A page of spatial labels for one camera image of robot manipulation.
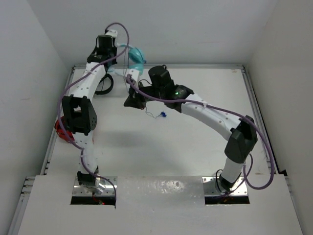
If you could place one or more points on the metal base plate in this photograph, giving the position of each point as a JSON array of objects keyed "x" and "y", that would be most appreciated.
[
  {"x": 211, "y": 190},
  {"x": 102, "y": 188}
]

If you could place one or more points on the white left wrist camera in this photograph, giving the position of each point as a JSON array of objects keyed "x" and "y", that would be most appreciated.
[{"x": 111, "y": 33}]

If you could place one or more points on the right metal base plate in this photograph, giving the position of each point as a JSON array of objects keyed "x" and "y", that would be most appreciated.
[{"x": 211, "y": 190}]

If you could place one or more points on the black headphones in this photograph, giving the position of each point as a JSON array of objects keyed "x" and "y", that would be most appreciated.
[{"x": 105, "y": 85}]

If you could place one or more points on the red headphones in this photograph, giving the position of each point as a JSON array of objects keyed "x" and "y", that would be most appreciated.
[{"x": 61, "y": 133}]

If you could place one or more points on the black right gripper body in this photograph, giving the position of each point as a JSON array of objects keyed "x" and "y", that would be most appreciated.
[{"x": 151, "y": 89}]

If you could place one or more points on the teal cat-ear headphones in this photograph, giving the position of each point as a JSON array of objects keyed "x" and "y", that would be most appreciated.
[{"x": 136, "y": 55}]

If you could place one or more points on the white front cover board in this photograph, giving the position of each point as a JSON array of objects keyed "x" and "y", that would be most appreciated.
[{"x": 157, "y": 206}]

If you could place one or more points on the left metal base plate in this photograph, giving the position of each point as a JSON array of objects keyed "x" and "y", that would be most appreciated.
[{"x": 102, "y": 188}]

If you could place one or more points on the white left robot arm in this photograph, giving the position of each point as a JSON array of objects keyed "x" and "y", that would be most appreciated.
[{"x": 79, "y": 113}]

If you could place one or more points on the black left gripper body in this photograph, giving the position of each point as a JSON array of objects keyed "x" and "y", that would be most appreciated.
[{"x": 113, "y": 52}]

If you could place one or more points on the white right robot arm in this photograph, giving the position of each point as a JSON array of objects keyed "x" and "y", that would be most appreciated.
[{"x": 238, "y": 131}]

